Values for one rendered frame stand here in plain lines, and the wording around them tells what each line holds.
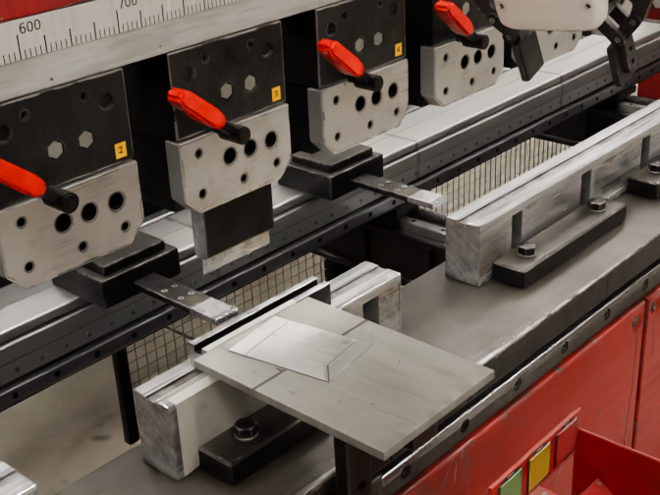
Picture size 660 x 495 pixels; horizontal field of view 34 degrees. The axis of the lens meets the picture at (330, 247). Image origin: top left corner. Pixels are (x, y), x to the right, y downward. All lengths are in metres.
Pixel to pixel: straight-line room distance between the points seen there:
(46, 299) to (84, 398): 1.66
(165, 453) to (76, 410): 1.79
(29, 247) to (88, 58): 0.17
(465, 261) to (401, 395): 0.50
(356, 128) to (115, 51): 0.35
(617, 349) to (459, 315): 0.34
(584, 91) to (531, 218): 0.64
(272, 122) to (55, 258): 0.28
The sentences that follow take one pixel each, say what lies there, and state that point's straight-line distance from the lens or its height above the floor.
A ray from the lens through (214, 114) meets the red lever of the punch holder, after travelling 1.00.
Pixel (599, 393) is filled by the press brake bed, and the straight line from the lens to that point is 1.72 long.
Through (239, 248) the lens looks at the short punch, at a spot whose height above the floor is 1.09.
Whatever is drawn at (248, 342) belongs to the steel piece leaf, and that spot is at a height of 1.00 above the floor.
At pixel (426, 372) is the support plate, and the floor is 1.00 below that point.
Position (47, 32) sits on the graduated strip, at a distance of 0.93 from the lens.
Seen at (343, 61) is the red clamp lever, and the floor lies 1.29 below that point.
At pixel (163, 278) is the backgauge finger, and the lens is 1.33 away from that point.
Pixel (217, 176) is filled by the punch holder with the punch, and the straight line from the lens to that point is 1.07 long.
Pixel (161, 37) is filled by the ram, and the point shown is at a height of 1.36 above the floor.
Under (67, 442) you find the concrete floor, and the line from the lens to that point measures 2.85.
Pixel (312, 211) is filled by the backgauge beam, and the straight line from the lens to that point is 1.61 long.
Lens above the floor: 1.60
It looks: 26 degrees down
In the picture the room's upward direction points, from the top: 3 degrees counter-clockwise
